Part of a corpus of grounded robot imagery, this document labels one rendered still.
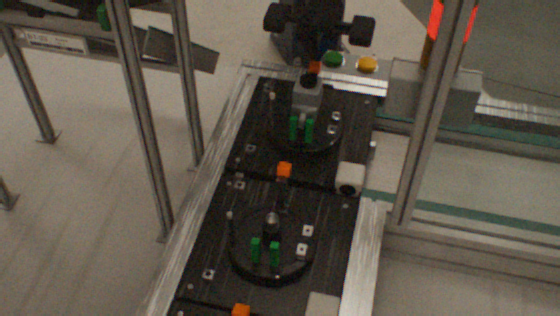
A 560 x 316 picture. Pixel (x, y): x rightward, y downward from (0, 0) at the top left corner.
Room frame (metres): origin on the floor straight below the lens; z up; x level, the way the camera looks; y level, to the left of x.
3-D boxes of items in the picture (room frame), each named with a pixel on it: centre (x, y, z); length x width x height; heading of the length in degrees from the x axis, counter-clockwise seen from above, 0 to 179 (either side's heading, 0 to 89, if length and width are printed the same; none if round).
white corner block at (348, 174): (0.65, -0.12, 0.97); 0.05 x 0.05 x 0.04; 77
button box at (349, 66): (0.96, -0.18, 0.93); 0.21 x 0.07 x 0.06; 77
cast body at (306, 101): (0.76, -0.04, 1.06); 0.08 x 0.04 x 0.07; 168
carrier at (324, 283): (0.52, 0.01, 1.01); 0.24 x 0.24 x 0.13; 77
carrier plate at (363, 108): (0.77, -0.05, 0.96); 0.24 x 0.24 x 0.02; 77
